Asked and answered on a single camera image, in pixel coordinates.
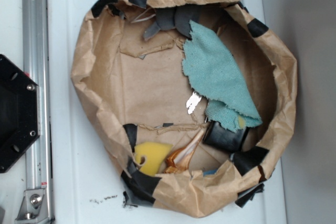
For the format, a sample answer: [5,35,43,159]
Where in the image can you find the brown paper bag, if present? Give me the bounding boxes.
[71,0,297,218]

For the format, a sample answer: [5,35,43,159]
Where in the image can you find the teal cloth rag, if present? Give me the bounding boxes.
[182,21,262,132]

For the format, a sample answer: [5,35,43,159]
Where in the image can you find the yellow sponge piece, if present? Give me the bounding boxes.
[134,142,173,176]

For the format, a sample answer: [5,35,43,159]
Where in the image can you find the black rectangular block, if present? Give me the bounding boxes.
[203,121,249,153]

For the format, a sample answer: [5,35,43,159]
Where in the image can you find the orange conch shell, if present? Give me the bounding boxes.
[163,129,206,174]

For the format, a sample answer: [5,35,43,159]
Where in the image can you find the blue sponge piece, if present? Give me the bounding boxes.
[203,169,217,176]

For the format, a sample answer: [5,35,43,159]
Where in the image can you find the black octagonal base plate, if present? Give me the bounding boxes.
[1,55,39,174]

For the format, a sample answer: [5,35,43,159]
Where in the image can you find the aluminum extrusion rail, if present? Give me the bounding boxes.
[15,0,55,224]

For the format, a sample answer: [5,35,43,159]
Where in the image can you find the metal corner bracket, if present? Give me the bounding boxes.
[15,188,48,223]

